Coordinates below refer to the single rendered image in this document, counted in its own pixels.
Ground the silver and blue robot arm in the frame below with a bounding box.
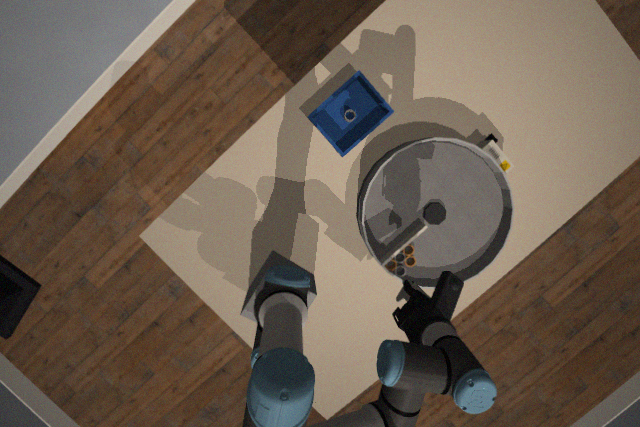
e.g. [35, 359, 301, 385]
[243, 265, 497, 427]

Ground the grey round turntable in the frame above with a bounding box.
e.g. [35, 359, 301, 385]
[356, 134, 515, 289]

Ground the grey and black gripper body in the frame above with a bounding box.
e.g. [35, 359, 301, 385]
[392, 290, 457, 344]

